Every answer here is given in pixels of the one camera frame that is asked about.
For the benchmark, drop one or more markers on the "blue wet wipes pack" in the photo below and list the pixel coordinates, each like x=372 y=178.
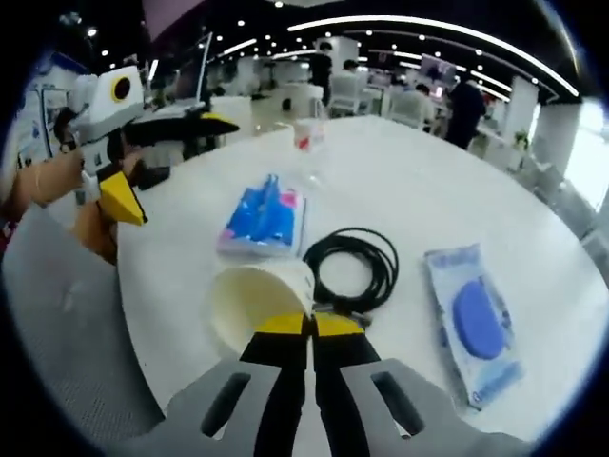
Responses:
x=476 y=323

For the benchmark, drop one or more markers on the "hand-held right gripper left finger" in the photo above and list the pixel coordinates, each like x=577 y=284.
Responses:
x=280 y=381

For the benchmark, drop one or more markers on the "person's left hand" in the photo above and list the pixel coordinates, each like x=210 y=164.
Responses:
x=62 y=185

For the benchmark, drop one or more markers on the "blue pink tissue pack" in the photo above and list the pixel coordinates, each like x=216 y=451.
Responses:
x=261 y=214

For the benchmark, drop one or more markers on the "white paper cup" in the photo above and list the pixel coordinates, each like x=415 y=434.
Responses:
x=252 y=300

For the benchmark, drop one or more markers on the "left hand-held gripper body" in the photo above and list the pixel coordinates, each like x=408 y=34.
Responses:
x=104 y=105

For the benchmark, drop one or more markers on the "curved ceiling light strip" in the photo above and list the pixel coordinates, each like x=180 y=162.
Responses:
x=428 y=26

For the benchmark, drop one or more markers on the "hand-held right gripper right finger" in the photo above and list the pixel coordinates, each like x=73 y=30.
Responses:
x=342 y=381

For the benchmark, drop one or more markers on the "potted green plant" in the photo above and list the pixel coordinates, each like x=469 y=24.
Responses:
x=522 y=138

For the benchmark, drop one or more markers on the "clear plastic cup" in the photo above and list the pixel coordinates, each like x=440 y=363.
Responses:
x=308 y=135

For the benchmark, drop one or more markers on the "white tabletop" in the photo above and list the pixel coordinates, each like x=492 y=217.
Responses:
x=428 y=190

